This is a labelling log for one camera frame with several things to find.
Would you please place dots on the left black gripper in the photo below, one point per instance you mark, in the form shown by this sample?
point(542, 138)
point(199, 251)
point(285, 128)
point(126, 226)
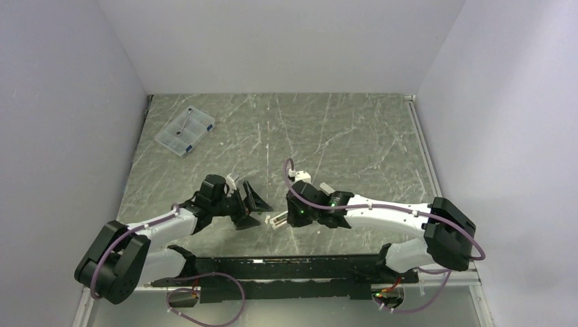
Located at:
point(252, 201)

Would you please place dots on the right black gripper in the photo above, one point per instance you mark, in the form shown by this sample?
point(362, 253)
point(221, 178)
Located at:
point(293, 219)

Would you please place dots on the white remote control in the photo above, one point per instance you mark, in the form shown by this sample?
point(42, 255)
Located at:
point(279, 220)

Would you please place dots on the white battery cover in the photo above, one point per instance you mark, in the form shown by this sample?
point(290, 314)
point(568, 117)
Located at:
point(327, 189)

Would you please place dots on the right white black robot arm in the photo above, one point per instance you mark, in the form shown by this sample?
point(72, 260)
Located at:
point(440, 232)

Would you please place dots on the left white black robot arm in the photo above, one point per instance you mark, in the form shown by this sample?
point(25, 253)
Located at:
point(125, 256)

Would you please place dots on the clear plastic organizer box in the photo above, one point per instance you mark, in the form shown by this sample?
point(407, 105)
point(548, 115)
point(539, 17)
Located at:
point(182, 134)

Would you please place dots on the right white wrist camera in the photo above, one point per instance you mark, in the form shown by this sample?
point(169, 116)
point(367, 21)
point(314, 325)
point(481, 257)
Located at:
point(296, 176)

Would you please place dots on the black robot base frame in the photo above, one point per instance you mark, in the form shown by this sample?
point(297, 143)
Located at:
point(356, 277)

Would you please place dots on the aluminium rail right edge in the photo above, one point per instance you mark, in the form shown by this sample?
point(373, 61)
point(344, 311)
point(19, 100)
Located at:
point(409, 101)

